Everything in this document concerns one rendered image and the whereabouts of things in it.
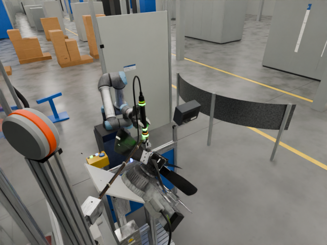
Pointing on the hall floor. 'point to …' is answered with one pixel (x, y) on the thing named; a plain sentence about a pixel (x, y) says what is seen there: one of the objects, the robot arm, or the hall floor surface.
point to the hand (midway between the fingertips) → (145, 124)
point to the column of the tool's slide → (61, 198)
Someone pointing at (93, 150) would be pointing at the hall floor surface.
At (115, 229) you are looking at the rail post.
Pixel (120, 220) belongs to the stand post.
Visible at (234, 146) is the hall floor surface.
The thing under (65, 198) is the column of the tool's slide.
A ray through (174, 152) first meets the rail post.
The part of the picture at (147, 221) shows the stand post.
